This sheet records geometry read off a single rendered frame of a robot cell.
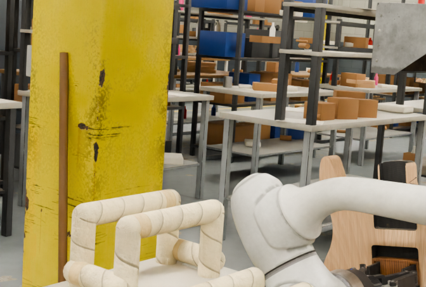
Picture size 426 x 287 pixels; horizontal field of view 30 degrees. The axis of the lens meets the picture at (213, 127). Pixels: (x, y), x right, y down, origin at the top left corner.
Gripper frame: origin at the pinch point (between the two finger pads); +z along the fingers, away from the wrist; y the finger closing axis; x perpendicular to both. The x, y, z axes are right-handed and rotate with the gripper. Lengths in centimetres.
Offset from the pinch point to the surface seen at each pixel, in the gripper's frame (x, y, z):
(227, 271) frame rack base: 10, -1, -53
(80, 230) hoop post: 19, -8, -75
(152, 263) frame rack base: 12, -10, -59
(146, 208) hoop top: 20, -7, -64
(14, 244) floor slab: -42, -348, 177
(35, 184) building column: 17, -104, -3
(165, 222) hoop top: 19, 1, -69
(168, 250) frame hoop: 13, -8, -58
